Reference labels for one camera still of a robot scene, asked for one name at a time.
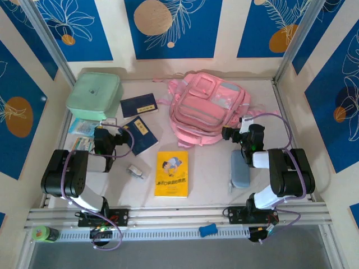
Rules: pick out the small item in clear bag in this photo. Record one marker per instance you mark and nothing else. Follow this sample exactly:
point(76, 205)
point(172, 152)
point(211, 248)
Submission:
point(136, 171)

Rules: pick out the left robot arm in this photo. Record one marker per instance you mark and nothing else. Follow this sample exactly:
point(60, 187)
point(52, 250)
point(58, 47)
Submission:
point(64, 173)

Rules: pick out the blue-grey pencil case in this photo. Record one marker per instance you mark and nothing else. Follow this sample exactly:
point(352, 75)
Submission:
point(239, 175)

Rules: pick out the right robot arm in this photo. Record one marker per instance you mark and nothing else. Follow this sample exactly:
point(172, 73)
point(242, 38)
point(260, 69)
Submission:
point(291, 173)

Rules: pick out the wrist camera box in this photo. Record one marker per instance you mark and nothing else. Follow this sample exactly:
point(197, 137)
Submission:
point(246, 123)
point(108, 122)

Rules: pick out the green tape roll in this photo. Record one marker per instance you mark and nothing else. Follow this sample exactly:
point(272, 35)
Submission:
point(43, 234)

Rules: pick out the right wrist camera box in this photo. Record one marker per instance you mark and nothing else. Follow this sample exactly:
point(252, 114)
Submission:
point(246, 123)

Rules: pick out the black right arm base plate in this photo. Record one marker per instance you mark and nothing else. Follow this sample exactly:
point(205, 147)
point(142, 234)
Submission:
point(237, 215)

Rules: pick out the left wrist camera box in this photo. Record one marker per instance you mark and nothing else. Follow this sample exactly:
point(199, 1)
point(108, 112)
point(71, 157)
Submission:
point(108, 122)

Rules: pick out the navy notebook with wide label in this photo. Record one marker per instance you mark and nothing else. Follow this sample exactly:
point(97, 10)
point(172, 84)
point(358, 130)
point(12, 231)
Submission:
point(138, 105)

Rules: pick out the mint green lunch bag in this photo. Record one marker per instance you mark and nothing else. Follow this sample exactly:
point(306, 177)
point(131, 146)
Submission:
point(92, 95)

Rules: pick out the yellow cartoon book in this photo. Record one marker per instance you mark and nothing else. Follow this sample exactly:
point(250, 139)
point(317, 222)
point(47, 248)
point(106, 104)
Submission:
point(171, 176)

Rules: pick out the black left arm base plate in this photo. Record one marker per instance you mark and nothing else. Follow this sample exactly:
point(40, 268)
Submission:
point(120, 217)

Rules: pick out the navy notebook with yellow label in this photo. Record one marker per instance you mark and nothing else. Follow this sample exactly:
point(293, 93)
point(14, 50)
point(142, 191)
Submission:
point(144, 137)

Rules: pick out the blue bone-shaped object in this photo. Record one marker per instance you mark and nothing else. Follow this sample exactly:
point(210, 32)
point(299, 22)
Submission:
point(207, 229)

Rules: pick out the pink backpack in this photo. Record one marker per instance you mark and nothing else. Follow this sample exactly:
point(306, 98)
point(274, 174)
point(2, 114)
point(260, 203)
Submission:
point(202, 109)

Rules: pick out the aluminium frame post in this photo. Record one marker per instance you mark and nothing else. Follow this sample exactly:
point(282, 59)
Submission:
point(47, 42)
point(296, 42)

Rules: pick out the light blue tissue packet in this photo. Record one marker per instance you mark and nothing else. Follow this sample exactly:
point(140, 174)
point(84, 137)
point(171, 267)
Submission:
point(82, 127)

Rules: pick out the aluminium mounting rail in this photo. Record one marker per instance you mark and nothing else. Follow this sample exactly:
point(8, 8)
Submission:
point(174, 215)

